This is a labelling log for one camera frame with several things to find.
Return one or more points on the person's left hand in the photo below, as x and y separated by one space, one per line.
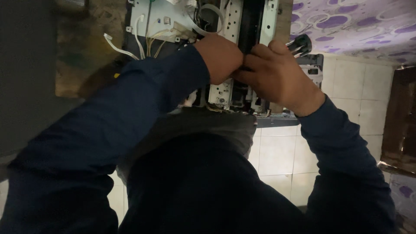
221 58

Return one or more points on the person's right hand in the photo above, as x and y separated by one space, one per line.
279 78

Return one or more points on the person's right fingers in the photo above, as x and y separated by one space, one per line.
260 55

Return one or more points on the black printer roller bar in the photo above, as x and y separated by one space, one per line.
252 22

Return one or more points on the disassembled printer chassis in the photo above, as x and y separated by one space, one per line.
227 19

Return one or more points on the purple patterned cloth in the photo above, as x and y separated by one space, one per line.
357 26

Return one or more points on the white metal board plate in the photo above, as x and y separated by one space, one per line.
159 16

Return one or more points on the person's dark blue top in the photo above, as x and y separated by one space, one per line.
208 191

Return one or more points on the brown wooden furniture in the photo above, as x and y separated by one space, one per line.
401 123

